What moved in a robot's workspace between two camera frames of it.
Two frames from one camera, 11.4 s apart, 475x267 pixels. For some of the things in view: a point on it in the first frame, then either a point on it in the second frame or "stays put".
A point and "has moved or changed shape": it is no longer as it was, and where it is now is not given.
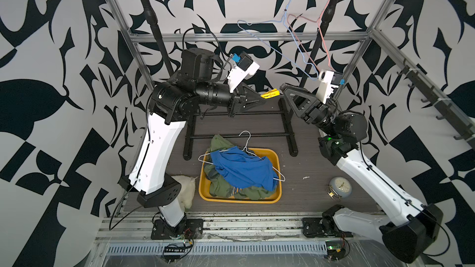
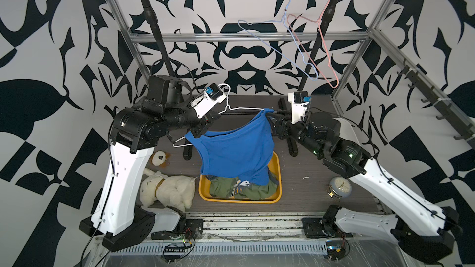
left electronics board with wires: x=172 y=253 stays put
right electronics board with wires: x=337 y=250 stays put
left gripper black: x=247 y=99 -> x=203 y=126
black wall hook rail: x=446 y=111 stays put
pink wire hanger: x=320 y=31 stays put
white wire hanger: x=244 y=149 has moved or changed shape
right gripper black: x=310 y=109 -> x=284 y=120
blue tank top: x=242 y=169 has moved or changed shape
